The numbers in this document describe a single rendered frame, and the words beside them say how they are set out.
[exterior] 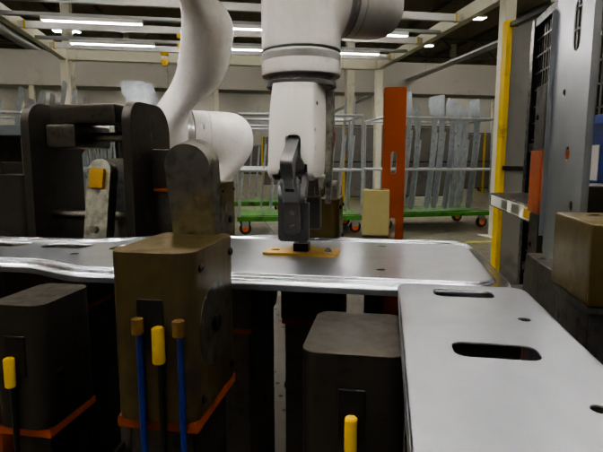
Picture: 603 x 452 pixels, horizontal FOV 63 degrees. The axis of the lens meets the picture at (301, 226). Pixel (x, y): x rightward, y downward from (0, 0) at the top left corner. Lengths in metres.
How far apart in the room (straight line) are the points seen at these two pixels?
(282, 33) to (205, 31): 0.48
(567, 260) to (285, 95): 0.29
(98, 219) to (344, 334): 0.50
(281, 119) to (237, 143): 0.60
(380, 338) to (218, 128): 0.80
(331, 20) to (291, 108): 0.10
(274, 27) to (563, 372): 0.40
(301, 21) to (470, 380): 0.38
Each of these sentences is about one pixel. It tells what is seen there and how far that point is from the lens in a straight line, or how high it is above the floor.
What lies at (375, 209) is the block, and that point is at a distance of 0.65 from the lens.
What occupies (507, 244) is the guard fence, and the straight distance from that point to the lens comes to 3.58.
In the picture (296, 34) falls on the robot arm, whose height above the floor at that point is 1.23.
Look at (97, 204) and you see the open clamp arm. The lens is 0.79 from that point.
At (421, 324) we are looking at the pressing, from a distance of 0.33.
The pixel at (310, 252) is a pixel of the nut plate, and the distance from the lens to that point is 0.54.
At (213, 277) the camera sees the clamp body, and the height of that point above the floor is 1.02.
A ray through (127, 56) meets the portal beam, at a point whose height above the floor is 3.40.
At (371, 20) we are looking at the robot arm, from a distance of 0.57.
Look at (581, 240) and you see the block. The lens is 0.41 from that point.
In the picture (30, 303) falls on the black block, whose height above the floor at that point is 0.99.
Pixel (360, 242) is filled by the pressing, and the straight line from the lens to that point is 0.63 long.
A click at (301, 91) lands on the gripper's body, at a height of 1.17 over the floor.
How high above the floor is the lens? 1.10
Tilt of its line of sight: 8 degrees down
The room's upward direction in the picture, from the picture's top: straight up
